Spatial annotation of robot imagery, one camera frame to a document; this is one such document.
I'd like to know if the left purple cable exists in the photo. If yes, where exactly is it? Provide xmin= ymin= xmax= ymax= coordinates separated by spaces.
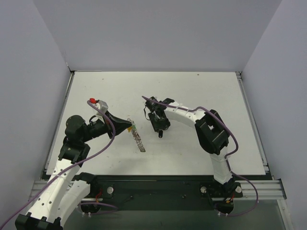
xmin=4 ymin=100 xmax=119 ymax=215

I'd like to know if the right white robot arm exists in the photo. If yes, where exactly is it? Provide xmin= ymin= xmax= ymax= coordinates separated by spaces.
xmin=142 ymin=96 xmax=238 ymax=186

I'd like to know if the silver key with black fob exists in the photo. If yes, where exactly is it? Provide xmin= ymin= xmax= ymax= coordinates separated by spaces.
xmin=158 ymin=130 xmax=164 ymax=138

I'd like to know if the purple cable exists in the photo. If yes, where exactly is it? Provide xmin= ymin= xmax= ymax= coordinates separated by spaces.
xmin=142 ymin=95 xmax=260 ymax=218
xmin=4 ymin=100 xmax=119 ymax=215

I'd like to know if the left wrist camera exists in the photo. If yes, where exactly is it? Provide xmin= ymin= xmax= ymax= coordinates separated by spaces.
xmin=88 ymin=98 xmax=108 ymax=114

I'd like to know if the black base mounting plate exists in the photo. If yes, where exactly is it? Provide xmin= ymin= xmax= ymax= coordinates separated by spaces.
xmin=81 ymin=175 xmax=243 ymax=215

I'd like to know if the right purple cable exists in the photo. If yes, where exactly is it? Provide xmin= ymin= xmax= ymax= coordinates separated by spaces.
xmin=142 ymin=95 xmax=260 ymax=218

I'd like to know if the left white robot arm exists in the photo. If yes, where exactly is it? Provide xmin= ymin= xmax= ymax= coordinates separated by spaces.
xmin=15 ymin=112 xmax=132 ymax=230

